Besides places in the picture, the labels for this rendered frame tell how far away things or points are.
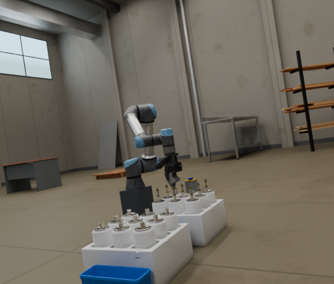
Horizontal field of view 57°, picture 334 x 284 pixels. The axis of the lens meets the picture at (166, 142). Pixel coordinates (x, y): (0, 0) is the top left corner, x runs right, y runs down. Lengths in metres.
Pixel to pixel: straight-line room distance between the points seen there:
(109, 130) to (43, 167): 5.01
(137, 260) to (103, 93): 11.20
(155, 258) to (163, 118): 9.41
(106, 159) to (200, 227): 9.92
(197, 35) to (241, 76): 2.00
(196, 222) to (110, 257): 0.57
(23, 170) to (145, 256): 6.34
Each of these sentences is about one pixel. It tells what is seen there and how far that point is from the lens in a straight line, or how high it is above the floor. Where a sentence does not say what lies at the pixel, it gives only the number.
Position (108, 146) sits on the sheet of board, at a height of 0.82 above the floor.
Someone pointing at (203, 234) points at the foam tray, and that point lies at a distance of 1.82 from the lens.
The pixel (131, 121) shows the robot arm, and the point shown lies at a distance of 2.11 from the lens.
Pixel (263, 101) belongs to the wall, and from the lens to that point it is 9.28.
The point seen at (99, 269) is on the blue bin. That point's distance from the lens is 1.50.
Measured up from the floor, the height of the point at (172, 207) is 0.22.
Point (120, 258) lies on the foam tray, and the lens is 1.44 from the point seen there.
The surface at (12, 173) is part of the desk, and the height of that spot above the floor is 0.44.
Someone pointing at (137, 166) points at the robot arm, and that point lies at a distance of 2.35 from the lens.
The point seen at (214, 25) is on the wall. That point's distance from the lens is 10.14.
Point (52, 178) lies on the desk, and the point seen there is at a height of 0.20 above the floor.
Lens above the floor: 0.61
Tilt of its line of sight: level
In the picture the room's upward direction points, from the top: 9 degrees counter-clockwise
